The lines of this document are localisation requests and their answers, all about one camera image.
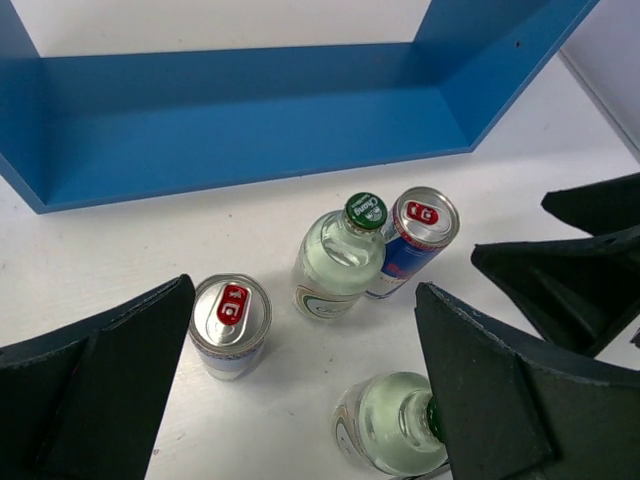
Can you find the clear glass bottle front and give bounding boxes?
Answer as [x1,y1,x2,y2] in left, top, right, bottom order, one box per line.
[332,372,448,477]

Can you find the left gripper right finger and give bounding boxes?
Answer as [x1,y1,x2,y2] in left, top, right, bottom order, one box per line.
[415,283,639,479]

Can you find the energy drink can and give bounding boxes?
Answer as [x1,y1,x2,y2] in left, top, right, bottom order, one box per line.
[366,186,460,299]
[188,273,272,381]

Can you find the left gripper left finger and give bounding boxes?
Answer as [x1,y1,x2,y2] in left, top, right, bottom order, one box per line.
[1,275,195,479]

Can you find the blue and yellow shelf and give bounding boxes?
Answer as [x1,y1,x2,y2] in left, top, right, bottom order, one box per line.
[1,1,593,214]

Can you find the clear glass bottle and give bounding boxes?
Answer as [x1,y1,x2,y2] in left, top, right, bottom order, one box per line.
[292,192,388,323]
[332,372,448,477]

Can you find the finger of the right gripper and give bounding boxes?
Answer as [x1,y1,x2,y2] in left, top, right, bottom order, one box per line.
[541,173,640,236]
[471,232,639,358]

